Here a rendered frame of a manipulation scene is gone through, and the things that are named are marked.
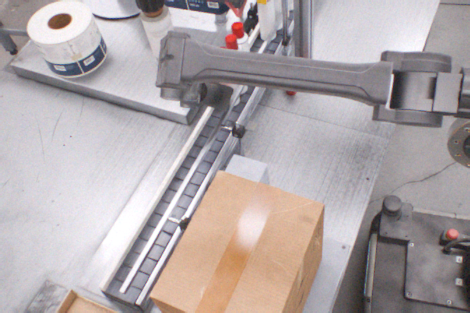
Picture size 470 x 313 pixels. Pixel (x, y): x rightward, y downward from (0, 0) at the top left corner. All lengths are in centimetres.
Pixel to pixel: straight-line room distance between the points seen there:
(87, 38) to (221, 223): 87
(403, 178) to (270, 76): 173
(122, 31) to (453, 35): 188
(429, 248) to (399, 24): 80
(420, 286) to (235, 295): 106
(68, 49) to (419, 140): 164
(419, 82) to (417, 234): 130
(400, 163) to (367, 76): 172
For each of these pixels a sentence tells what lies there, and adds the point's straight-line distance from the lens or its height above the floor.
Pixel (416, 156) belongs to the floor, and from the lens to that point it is 250.
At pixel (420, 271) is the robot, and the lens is 194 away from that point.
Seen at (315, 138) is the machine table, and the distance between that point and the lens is 148.
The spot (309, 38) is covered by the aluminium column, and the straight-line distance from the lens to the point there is 152.
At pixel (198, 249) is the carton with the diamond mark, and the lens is 101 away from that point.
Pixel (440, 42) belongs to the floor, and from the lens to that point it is 302.
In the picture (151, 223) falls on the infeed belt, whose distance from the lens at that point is 134.
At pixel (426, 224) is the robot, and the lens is 204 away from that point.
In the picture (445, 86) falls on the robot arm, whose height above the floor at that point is 147.
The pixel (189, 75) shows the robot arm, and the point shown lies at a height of 149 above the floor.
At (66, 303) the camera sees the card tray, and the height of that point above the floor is 86.
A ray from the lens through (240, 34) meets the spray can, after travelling 145.
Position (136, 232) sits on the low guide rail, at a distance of 130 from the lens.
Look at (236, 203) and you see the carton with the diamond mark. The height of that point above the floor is 112.
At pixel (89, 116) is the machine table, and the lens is 168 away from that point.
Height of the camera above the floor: 202
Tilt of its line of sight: 54 degrees down
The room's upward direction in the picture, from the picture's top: 11 degrees counter-clockwise
